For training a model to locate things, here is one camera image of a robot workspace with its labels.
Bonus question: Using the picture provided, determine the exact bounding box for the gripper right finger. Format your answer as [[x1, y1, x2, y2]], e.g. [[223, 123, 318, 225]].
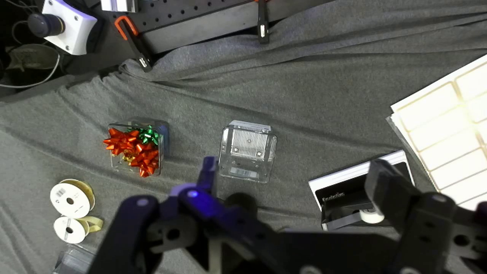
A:
[[364, 159, 487, 274]]

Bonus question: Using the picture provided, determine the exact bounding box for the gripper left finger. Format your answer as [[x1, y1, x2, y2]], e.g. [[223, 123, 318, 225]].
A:
[[88, 156, 280, 274]]

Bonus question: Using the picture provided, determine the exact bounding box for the clear container with bows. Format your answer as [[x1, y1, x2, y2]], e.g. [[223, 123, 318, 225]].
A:
[[108, 120, 170, 178]]

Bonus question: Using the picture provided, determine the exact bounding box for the empty clear plastic container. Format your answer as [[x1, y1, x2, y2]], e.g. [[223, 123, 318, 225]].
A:
[[218, 120, 278, 183]]

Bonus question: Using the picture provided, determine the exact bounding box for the white tape roll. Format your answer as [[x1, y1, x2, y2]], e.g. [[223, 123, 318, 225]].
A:
[[359, 209, 385, 225]]

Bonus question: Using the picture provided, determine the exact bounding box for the small white ribbon spool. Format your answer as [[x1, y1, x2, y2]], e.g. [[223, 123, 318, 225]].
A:
[[53, 215, 104, 244]]

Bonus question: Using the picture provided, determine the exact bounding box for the clear plastic box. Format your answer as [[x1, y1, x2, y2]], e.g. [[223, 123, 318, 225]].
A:
[[53, 245, 96, 274]]

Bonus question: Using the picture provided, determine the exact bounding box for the large white ribbon spool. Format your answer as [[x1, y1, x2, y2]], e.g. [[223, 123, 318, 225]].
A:
[[50, 178, 95, 219]]

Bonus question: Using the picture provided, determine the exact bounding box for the heap of gift bows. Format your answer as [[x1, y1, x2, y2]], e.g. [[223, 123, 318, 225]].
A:
[[103, 127, 161, 178]]

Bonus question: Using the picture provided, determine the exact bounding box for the black box with white edge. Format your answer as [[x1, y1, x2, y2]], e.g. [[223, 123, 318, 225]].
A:
[[308, 150, 415, 232]]

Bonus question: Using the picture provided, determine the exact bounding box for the stack of label sheets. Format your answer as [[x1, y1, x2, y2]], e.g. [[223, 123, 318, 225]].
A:
[[386, 53, 487, 212]]

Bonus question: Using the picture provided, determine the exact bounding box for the grey cloth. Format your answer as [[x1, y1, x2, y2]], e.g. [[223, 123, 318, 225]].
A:
[[0, 0, 487, 274]]

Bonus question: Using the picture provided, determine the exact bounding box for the orange and black clamp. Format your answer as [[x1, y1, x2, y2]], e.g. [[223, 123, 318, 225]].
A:
[[114, 15, 154, 73]]

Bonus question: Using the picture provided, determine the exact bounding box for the white device with dark knob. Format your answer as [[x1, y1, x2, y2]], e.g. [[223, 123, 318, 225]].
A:
[[27, 0, 98, 56]]

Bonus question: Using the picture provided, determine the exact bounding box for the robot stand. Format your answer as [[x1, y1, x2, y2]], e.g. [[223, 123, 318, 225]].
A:
[[86, 0, 335, 54]]

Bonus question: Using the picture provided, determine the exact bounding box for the silver metal block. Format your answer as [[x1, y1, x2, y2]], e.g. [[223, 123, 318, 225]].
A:
[[100, 0, 137, 13]]

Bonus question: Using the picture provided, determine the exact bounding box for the white cable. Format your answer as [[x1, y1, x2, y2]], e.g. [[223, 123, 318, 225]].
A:
[[0, 19, 62, 89]]

